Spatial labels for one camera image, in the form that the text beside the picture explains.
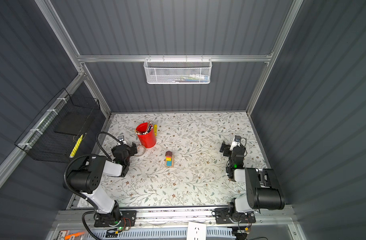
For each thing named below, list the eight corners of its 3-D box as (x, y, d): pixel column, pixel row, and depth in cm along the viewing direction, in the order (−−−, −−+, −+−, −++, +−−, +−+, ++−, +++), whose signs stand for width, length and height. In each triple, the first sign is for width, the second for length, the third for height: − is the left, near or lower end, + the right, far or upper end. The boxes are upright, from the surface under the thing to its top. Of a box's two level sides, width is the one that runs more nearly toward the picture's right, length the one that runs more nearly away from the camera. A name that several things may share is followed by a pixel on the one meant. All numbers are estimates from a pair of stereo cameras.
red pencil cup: (140, 148, 102) (134, 134, 90) (143, 136, 109) (137, 122, 97) (154, 148, 102) (150, 134, 90) (156, 136, 109) (153, 122, 97)
